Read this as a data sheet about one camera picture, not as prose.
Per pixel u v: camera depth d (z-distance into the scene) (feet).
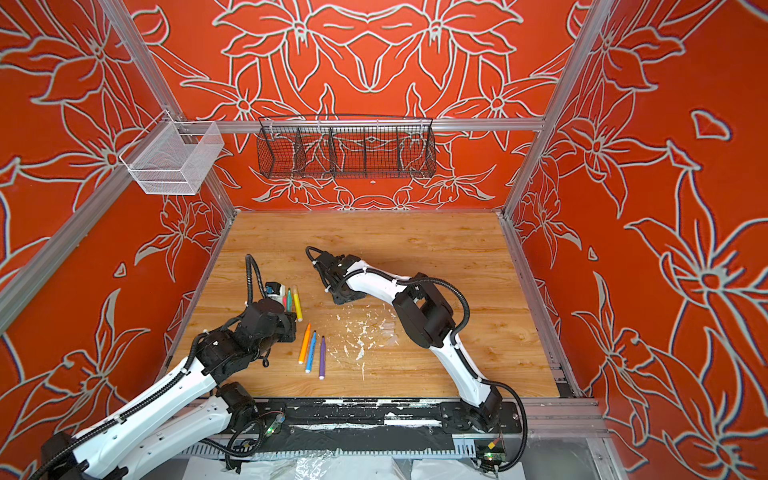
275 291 2.25
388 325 2.94
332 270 2.44
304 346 2.75
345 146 3.26
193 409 1.91
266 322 1.90
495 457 2.24
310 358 2.71
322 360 2.68
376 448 2.29
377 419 2.43
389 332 2.87
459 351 1.91
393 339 2.82
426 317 1.85
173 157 3.02
